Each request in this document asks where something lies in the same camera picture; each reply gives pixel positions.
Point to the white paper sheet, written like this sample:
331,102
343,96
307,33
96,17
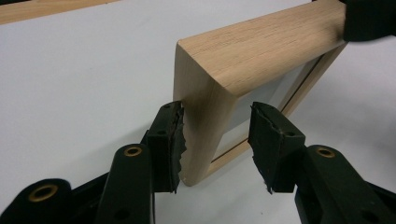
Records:
77,77

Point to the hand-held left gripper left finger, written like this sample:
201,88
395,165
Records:
162,149

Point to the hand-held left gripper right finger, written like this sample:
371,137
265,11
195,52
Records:
274,149

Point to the wooden picture frame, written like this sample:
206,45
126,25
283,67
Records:
264,53

